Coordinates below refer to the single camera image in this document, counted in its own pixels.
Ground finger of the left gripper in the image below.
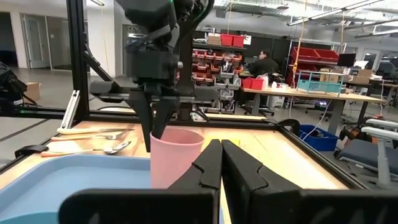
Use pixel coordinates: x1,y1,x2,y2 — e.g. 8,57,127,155
128,88,154,153
152,92,180,140

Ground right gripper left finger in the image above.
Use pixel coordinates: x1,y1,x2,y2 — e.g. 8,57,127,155
58,139,223,224

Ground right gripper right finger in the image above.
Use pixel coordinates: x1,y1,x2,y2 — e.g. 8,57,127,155
221,139,398,224

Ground pink cup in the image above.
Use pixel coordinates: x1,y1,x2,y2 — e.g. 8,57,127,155
149,127,205,190

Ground spoon with orange handle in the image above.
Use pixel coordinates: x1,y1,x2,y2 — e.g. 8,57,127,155
40,141,132,157

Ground fork with orange handle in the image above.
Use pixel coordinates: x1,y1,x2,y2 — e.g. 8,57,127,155
50,129,131,142

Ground knife with cream handle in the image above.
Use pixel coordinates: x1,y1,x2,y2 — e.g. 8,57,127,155
56,126,135,136

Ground teal plate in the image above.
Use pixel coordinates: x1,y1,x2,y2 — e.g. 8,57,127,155
0,211,60,224

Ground blue plastic tray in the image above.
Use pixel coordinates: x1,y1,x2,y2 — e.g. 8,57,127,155
0,154,153,224

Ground parts shelf with bins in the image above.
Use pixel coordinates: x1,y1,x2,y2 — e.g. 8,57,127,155
191,42,246,114

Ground red plastic bin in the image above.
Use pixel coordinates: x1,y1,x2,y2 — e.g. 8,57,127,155
314,49,340,65
232,34,246,48
241,77,265,90
290,46,318,62
220,33,234,47

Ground blue storage bin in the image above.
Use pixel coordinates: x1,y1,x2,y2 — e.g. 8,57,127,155
298,124,339,152

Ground grey office chair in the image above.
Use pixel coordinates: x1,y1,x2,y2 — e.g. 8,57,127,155
334,118,398,189

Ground person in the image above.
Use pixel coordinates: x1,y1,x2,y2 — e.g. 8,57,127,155
248,49,280,78

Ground small cardboard box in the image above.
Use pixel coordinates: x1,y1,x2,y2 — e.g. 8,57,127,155
24,82,41,102

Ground wooden workbench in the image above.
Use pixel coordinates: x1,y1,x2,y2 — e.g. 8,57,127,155
241,86,386,134

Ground white door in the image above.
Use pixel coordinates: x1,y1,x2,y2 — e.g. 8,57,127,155
21,14,52,70

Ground black equipment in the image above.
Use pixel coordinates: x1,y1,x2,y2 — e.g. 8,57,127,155
0,62,28,108

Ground white bracket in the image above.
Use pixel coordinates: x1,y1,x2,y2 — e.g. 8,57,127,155
60,90,81,130

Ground black aluminium frame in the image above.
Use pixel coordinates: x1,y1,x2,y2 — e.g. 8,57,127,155
0,0,371,190

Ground teal wire rack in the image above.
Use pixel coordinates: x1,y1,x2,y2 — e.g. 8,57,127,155
297,70,345,94

